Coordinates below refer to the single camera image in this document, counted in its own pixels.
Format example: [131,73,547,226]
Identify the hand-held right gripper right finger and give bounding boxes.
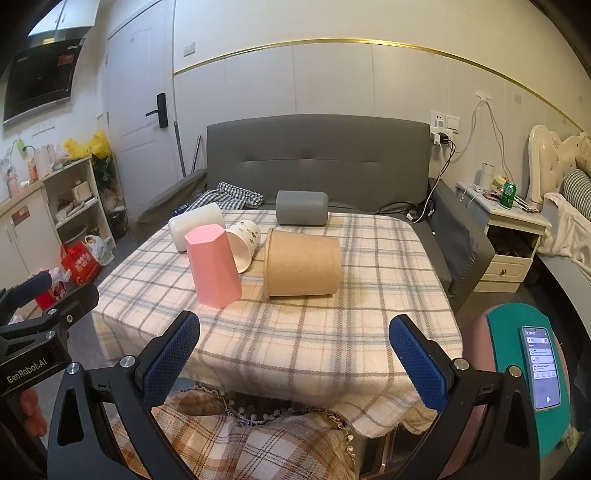
[389,314,541,480]

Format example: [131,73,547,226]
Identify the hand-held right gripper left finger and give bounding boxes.
[46,310,201,480]

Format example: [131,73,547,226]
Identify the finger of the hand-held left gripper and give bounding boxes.
[0,271,53,319]
[0,284,100,344]

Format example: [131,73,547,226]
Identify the pink faceted cup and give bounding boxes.
[185,224,243,308]

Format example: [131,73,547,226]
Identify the white printed paper cup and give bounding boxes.
[225,220,260,273]

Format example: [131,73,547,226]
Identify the white plastic cup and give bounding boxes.
[168,203,225,253]

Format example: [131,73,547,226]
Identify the brown paper cup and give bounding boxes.
[263,227,341,298]

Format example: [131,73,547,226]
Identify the grey plastic cup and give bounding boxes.
[276,190,329,227]

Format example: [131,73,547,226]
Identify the red shopping bag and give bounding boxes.
[60,242,102,289]

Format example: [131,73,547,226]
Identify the white kitchen cabinet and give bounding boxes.
[0,180,63,296]

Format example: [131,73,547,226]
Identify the white plastic bag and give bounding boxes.
[84,234,115,266]

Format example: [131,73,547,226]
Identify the teal round stool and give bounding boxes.
[485,302,578,460]

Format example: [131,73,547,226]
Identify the white open shelf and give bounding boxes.
[44,156,116,259]

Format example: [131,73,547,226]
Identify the white electric kettle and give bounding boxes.
[34,144,57,180]

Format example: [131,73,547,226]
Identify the smartphone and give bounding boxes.
[522,326,562,411]

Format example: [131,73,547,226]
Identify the plaid tablecloth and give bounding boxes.
[91,209,464,439]

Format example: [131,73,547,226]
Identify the green plant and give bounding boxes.
[92,154,116,195]

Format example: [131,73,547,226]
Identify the orange plaid fringed blanket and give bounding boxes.
[113,385,358,480]

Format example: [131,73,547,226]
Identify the yellow plastic bag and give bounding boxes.
[63,130,112,160]

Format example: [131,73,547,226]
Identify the white nightstand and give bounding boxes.
[455,181,552,294]

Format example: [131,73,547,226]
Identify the checkered cloth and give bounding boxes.
[191,181,265,214]

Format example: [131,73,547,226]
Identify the mop pole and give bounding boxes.
[173,121,187,178]

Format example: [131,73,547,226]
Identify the black range hood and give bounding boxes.
[2,25,93,125]

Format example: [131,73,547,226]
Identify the white bed blanket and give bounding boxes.
[536,191,591,278]

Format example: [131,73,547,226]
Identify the white door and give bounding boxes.
[105,18,181,222]

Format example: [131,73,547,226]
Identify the checked pillow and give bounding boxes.
[561,168,591,217]

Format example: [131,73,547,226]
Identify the grey sofa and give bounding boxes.
[136,116,496,319]

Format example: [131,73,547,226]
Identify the cream bed headboard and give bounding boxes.
[527,124,591,204]

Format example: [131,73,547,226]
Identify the black cable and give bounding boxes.
[376,138,458,219]

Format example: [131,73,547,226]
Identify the black door lock handle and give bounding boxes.
[145,93,168,128]

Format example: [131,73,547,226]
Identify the wall socket panel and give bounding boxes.
[430,111,461,136]

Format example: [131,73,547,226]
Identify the white cable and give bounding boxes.
[455,95,509,162]

